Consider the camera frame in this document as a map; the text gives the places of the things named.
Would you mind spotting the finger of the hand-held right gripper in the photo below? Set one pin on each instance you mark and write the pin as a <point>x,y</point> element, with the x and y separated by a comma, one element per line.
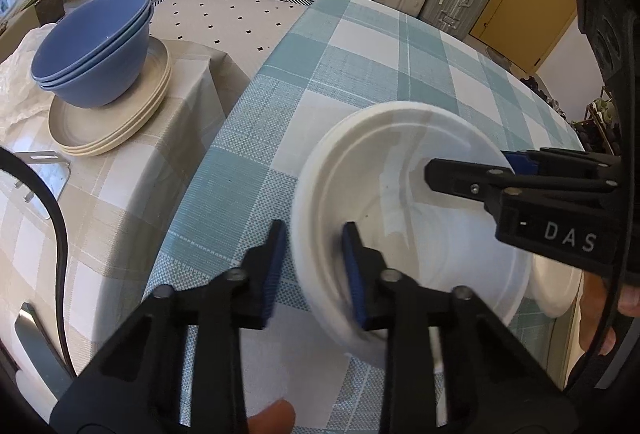
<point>520,162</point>
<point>460,176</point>

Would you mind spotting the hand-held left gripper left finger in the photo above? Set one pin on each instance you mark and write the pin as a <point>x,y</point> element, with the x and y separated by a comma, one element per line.
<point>272,264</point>

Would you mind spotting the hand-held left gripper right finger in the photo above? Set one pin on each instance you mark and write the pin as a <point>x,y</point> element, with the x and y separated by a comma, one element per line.
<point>352,274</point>

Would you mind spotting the large white plate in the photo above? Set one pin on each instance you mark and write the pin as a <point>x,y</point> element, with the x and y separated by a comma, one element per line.
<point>555,289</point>

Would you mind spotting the white bowl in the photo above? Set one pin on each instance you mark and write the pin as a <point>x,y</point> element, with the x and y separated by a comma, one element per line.
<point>400,149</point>

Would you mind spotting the person's right hand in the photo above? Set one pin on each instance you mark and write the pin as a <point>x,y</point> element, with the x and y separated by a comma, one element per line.
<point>592,314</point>

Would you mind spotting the person's left hand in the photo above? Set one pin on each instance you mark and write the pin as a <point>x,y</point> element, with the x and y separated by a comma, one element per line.
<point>272,419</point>

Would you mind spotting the pile of dark shoes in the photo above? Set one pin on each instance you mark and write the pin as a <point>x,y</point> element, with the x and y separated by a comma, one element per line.
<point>575,114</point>

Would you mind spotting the beige plaid tablecloth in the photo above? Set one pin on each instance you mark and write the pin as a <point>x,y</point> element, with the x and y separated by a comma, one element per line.
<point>150,194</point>

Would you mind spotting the blue plaid tablecloth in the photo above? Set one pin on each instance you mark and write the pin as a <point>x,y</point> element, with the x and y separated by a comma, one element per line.
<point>350,64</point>

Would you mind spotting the beige plate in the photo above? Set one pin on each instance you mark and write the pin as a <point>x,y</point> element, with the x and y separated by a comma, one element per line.
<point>62,121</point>
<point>107,146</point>
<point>95,154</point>

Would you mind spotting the black-and-white patterned rug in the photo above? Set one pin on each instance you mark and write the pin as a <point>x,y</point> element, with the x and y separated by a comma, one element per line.
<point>225,24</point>

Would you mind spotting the blue bowl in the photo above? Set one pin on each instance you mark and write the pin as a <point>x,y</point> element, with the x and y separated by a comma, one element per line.
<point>146,14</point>
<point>95,95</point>
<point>90,34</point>

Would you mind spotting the white plastic bag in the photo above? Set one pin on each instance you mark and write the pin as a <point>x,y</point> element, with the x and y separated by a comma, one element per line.
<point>20,104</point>

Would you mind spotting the beige sofa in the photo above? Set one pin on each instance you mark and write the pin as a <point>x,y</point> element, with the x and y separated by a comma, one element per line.
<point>30,9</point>

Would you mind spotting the metal bracket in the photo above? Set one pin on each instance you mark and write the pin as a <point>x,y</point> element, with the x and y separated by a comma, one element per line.
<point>37,344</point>
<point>47,179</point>

